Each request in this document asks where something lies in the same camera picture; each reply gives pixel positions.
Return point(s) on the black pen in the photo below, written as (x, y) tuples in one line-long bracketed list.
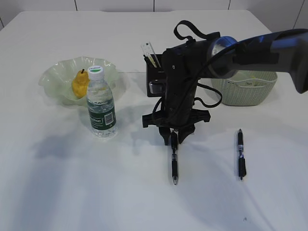
[(241, 159), (150, 61), (174, 157)]

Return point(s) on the yellow pear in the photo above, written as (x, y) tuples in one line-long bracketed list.
[(80, 84)]

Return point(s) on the clear water bottle green label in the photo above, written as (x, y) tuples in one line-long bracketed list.
[(100, 102)]

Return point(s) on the green plastic woven basket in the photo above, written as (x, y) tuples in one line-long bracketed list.
[(235, 93)]

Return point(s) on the pale green wavy glass plate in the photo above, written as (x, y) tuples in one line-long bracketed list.
[(57, 80)]

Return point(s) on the yellow white waste paper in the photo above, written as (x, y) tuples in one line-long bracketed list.
[(252, 81)]

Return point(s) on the clear plastic ruler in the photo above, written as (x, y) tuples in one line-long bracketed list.
[(147, 49)]

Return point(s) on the black square pen holder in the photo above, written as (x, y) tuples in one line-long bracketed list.
[(153, 74)]

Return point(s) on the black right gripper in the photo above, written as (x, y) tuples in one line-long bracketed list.
[(180, 117)]

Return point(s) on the blue black right robot arm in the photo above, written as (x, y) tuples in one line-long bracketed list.
[(220, 58)]

